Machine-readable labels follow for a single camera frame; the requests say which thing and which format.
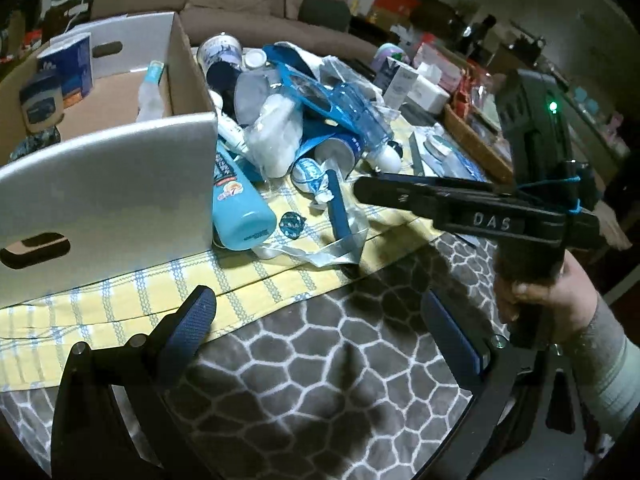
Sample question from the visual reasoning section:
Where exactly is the grey sleeve forearm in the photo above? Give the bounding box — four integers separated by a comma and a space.
565, 296, 639, 440

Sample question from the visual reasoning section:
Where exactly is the white tissue box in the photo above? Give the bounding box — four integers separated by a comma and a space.
408, 62, 450, 116

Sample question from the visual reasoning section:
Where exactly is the light blue bottle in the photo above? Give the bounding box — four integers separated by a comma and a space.
212, 143, 277, 252

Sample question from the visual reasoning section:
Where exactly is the blue jar with lid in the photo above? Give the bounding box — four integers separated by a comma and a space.
18, 70, 64, 134

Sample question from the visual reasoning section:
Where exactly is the dark green cushion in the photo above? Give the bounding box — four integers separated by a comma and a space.
297, 0, 352, 32

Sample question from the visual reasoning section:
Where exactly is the blue white round canister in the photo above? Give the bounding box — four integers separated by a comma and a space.
196, 32, 242, 76

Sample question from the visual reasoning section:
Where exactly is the grey pebble pattern mat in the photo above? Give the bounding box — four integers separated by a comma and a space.
0, 228, 511, 480

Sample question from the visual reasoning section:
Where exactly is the blue white box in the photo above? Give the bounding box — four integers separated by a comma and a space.
37, 32, 93, 108

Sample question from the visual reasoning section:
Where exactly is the yellow checked cloth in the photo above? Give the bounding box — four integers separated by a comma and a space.
1, 205, 442, 392

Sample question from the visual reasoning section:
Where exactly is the person right hand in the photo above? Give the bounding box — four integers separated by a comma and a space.
494, 250, 600, 342

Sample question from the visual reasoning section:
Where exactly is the cardboard box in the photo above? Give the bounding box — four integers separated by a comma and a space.
1, 12, 217, 307

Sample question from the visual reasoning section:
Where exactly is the white tall carton box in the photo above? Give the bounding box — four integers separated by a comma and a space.
374, 58, 419, 110

